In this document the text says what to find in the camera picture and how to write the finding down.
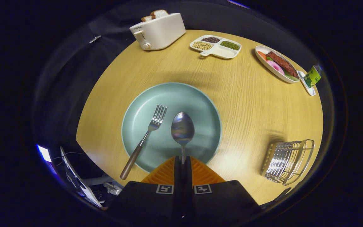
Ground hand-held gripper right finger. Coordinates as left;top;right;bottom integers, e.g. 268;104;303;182
183;156;263;225

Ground white-edged panel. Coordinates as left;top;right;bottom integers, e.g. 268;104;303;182
60;146;104;208

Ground white toaster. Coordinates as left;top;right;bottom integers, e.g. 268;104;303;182
129;13;186;51

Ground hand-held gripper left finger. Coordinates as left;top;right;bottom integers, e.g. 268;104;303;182
107;156;184;225

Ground metal spoon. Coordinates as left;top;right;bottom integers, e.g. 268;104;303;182
171;112;195;164

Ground white plate of food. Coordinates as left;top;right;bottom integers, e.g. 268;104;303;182
255;45;300;84

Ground pale green round plate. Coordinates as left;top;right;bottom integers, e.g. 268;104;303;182
121;83;222;173

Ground metal wire cutlery basket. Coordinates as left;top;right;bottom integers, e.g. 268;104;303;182
261;139;315;186

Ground white square coaster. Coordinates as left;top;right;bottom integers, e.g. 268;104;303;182
297;70;316;96

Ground white divided dish of beans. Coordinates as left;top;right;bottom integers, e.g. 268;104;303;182
190;35;242;59

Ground wooden handle metal fork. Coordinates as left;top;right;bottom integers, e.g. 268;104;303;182
120;104;167;180

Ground brown meat piece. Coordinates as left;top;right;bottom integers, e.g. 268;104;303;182
266;51;298;78

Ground green label water bottle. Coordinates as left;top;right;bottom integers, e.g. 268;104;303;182
303;65;322;88

